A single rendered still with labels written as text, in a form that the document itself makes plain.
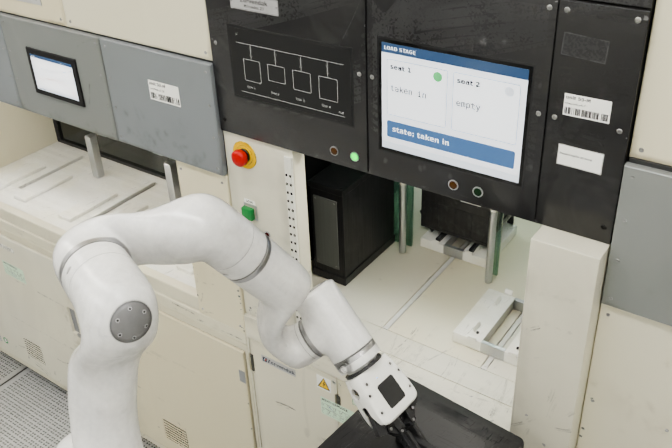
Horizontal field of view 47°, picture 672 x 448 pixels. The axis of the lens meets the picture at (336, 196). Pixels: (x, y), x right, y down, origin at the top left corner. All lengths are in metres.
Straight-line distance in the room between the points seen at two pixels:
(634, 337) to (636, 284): 0.12
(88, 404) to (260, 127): 0.74
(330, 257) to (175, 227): 1.04
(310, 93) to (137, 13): 0.49
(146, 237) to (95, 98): 0.99
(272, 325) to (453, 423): 0.41
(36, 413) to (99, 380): 2.08
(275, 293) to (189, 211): 0.21
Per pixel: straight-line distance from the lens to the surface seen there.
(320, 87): 1.53
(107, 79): 2.00
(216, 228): 1.11
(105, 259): 1.09
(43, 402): 3.27
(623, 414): 1.59
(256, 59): 1.62
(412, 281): 2.13
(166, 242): 1.11
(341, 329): 1.36
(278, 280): 1.21
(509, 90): 1.32
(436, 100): 1.39
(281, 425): 2.24
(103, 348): 1.06
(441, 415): 1.51
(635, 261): 1.37
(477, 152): 1.40
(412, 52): 1.39
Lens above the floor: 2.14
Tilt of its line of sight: 30 degrees down
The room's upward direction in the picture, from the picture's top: 2 degrees counter-clockwise
